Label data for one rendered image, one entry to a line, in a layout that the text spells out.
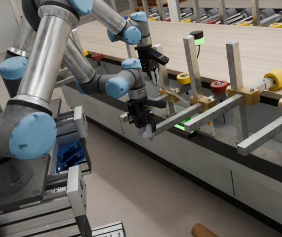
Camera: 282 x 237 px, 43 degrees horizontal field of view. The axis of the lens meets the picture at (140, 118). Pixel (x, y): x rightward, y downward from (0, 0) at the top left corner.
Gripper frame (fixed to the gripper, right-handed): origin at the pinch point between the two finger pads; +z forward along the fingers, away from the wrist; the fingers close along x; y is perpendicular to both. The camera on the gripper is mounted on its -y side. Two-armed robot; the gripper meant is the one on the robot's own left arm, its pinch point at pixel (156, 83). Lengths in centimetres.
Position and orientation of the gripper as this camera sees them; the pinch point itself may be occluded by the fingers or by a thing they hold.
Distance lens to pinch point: 179.1
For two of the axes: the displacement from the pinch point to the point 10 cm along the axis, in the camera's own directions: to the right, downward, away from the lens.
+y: -8.0, -0.9, 5.9
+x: -5.6, 4.7, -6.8
